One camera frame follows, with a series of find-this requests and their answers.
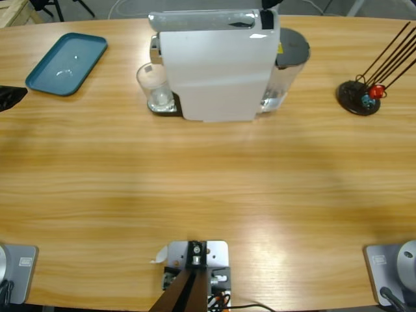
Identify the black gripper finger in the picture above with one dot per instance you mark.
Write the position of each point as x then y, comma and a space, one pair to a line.
11, 97
271, 3

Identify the silver coffee machine lever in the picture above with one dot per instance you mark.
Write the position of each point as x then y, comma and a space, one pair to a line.
201, 20

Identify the clear glass cup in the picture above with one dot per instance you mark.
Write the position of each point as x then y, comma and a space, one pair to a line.
154, 87

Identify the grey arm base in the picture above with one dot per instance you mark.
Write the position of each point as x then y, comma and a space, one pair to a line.
21, 273
386, 269

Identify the white capsule coffee machine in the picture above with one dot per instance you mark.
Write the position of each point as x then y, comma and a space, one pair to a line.
217, 71

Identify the blue coffee capsule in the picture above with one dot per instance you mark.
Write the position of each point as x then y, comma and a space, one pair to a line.
368, 100

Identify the red coffee capsule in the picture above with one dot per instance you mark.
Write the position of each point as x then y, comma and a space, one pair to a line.
377, 91

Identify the clear water tank black lid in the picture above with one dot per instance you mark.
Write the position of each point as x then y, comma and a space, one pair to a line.
291, 45

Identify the teal plastic tray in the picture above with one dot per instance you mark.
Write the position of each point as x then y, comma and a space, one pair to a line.
68, 58

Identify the light wooden crate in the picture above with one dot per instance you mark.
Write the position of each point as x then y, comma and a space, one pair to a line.
14, 13

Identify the grey metal leg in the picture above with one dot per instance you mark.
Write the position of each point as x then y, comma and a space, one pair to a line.
356, 7

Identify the black stand legs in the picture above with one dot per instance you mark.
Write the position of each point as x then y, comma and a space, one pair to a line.
58, 8

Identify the black capsule holder with rods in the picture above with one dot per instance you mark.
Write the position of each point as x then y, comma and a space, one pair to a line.
349, 94

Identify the silver grille drip tray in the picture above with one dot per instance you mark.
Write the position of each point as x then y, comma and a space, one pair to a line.
175, 109

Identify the white tape tab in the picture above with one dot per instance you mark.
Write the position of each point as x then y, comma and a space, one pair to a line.
161, 255

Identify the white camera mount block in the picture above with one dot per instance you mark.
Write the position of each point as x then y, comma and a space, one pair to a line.
217, 253

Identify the dark camera post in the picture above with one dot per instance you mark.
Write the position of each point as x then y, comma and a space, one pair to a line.
185, 292

